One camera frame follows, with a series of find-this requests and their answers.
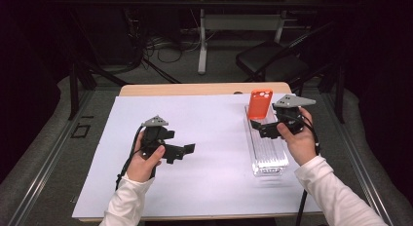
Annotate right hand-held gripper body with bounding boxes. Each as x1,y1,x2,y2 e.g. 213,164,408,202
272,94,318,136

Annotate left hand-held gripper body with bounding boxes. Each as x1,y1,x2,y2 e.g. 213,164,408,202
138,114,170,161

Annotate clear plastic box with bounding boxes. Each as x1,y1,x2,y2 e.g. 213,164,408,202
244,103,290,178

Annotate orange phone case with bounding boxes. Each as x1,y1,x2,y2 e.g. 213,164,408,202
246,88,274,121

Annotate person's right hand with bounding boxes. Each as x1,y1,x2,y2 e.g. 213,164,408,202
276,106,321,168

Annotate person's left hand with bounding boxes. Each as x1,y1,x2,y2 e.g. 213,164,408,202
125,132,167,184

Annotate black folding chair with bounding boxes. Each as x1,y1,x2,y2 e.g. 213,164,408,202
235,20,339,93

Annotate black metal stand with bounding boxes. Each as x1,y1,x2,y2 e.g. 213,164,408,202
319,64,346,125
48,0,131,122

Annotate white metal desk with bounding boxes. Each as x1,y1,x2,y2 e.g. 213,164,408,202
178,0,327,75

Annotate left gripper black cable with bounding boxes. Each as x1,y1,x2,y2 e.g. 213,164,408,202
114,125,146,192

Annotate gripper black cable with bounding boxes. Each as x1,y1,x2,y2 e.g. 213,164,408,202
114,125,146,192
294,113,321,226

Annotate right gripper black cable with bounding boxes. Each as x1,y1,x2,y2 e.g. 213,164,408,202
294,113,321,226

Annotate floor cables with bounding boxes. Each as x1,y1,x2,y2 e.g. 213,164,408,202
141,32,204,65

